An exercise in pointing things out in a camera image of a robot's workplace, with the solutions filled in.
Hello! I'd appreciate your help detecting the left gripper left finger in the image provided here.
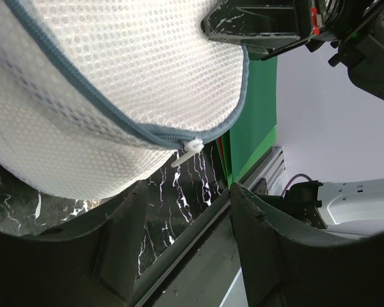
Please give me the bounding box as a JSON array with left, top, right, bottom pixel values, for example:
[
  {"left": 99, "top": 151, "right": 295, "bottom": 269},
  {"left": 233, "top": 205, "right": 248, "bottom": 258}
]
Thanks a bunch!
[{"left": 0, "top": 181, "right": 148, "bottom": 306}]

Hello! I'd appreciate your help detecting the black marbled mat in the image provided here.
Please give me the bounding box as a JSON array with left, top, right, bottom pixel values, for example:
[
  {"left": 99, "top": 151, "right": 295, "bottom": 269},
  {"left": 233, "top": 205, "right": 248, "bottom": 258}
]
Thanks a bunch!
[{"left": 0, "top": 143, "right": 227, "bottom": 276}]

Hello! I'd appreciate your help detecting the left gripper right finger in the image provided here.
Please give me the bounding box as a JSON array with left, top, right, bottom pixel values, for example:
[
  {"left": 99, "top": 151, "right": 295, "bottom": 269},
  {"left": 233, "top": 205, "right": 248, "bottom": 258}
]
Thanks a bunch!
[{"left": 230, "top": 184, "right": 384, "bottom": 306}]

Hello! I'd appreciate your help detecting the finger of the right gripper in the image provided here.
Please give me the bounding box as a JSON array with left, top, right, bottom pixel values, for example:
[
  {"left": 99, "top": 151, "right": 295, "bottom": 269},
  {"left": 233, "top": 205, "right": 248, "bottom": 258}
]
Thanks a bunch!
[{"left": 200, "top": 0, "right": 310, "bottom": 61}]

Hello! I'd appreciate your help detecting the green folder stack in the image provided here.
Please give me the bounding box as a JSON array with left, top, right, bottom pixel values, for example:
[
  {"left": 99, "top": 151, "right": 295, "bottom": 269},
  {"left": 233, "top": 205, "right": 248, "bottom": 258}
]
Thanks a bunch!
[{"left": 216, "top": 58, "right": 278, "bottom": 185}]

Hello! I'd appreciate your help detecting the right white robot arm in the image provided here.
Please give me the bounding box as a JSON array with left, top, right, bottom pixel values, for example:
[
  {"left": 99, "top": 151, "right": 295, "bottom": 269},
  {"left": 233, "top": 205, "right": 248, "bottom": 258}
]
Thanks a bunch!
[{"left": 201, "top": 1, "right": 384, "bottom": 229}]

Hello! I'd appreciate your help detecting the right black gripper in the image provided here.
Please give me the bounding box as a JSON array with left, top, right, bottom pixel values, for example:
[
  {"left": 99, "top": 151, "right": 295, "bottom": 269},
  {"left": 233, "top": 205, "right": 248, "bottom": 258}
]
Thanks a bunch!
[{"left": 306, "top": 1, "right": 384, "bottom": 100}]

